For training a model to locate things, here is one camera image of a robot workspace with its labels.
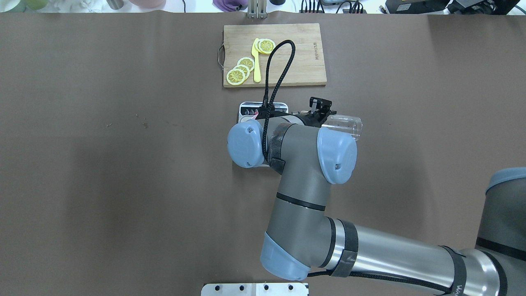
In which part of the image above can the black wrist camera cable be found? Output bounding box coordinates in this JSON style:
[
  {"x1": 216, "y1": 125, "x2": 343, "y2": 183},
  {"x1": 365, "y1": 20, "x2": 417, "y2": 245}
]
[{"x1": 254, "y1": 39, "x2": 296, "y2": 163}]

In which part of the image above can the digital kitchen scale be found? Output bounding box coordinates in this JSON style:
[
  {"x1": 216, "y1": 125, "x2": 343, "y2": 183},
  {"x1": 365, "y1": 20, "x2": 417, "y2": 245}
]
[{"x1": 232, "y1": 102, "x2": 289, "y2": 168}]

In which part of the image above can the white metal mount base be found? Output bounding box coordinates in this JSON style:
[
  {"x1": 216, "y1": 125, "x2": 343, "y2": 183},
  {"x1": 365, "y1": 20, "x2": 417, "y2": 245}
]
[{"x1": 201, "y1": 282, "x2": 310, "y2": 296}]

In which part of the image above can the yellow plastic knife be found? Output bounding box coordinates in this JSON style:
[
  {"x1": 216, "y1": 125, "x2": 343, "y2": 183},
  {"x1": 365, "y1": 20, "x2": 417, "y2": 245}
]
[{"x1": 251, "y1": 41, "x2": 261, "y2": 83}]

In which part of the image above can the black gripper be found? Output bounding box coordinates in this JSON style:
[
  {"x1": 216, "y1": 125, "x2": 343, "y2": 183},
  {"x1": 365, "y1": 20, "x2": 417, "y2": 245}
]
[{"x1": 294, "y1": 97, "x2": 337, "y2": 128}]

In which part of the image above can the wooden cutting board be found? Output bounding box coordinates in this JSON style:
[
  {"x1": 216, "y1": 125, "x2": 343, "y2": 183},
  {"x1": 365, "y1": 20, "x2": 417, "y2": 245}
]
[{"x1": 217, "y1": 23, "x2": 328, "y2": 88}]

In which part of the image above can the lemon slice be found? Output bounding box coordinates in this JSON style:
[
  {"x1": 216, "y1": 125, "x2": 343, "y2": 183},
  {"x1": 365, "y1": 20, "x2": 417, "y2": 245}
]
[
  {"x1": 225, "y1": 69, "x2": 245, "y2": 86},
  {"x1": 233, "y1": 64, "x2": 251, "y2": 79},
  {"x1": 253, "y1": 39, "x2": 261, "y2": 53},
  {"x1": 237, "y1": 57, "x2": 255, "y2": 71},
  {"x1": 258, "y1": 39, "x2": 276, "y2": 55}
]

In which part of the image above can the clear glass sauce bottle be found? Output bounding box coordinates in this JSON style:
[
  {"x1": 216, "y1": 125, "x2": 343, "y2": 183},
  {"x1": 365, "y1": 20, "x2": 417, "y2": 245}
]
[{"x1": 292, "y1": 110, "x2": 363, "y2": 142}]

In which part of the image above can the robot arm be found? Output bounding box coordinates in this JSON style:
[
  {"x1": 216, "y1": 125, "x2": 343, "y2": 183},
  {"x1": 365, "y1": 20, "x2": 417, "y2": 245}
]
[{"x1": 227, "y1": 97, "x2": 525, "y2": 296}]

